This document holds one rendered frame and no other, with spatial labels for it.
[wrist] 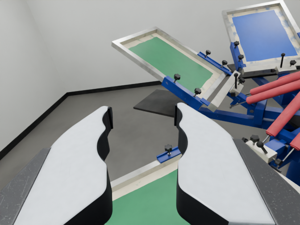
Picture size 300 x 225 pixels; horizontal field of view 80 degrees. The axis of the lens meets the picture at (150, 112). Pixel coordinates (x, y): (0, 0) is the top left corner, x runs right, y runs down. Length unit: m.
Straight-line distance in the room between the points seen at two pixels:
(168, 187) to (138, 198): 0.15
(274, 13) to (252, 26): 0.27
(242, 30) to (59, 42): 3.97
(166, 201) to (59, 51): 4.56
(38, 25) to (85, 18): 1.14
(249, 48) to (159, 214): 1.62
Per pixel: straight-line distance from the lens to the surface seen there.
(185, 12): 4.25
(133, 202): 0.96
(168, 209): 0.91
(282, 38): 2.16
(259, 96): 1.31
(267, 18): 2.32
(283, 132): 1.18
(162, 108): 1.58
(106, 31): 4.48
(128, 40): 1.53
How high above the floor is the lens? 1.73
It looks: 30 degrees down
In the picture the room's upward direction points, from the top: 11 degrees counter-clockwise
